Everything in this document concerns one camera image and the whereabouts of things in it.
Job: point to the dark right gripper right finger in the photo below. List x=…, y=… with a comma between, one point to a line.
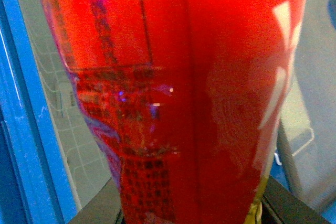
x=280, y=206

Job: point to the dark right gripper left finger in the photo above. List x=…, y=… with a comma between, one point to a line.
x=103, y=208

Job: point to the red drink bottle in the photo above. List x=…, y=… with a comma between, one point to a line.
x=183, y=97

